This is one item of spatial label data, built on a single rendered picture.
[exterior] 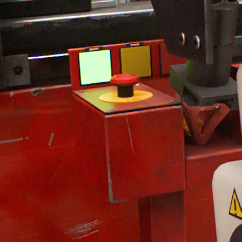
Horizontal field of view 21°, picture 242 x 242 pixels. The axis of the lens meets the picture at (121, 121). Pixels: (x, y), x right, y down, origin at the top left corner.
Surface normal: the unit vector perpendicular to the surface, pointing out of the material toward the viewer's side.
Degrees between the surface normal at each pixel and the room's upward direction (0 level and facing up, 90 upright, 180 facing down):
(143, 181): 90
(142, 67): 90
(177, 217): 90
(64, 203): 90
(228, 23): 106
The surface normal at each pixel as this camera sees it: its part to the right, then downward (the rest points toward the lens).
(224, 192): -0.94, 0.14
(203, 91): 0.04, -0.88
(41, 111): 0.31, 0.22
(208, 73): -0.15, 0.47
